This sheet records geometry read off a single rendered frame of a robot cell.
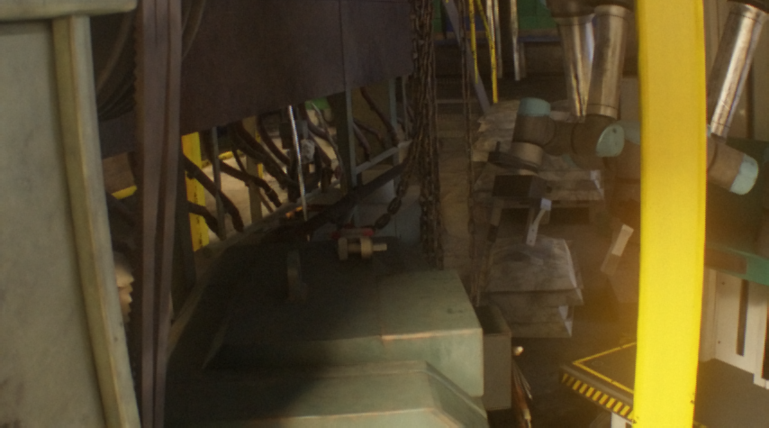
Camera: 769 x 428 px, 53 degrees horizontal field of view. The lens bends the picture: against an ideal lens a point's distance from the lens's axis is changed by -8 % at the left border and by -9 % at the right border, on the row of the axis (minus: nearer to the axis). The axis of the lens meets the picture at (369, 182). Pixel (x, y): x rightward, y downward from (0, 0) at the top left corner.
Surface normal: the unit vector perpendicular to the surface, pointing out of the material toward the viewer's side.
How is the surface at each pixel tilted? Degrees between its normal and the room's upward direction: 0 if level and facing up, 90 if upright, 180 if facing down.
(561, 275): 21
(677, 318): 90
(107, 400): 90
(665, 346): 90
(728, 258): 90
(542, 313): 64
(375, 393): 0
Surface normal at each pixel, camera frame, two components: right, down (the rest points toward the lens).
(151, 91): 0.95, 0.10
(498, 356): 0.03, 0.18
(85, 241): -0.31, 0.19
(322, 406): -0.06, -0.98
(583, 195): -0.27, -0.24
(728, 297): -0.91, 0.13
